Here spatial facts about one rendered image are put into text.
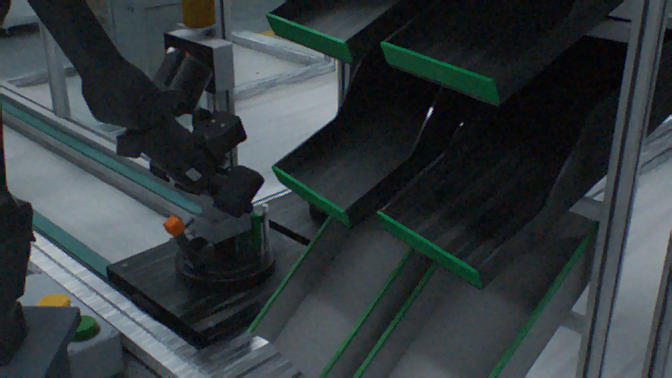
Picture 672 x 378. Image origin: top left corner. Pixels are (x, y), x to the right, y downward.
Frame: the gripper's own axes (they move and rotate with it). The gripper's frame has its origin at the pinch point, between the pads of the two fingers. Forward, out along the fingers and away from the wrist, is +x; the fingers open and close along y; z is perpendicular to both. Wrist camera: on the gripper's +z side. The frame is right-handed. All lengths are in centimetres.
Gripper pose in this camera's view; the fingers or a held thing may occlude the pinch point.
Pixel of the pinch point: (226, 192)
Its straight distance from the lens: 107.9
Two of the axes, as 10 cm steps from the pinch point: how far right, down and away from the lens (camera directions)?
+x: 4.6, 4.8, 7.4
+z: 5.3, -8.2, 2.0
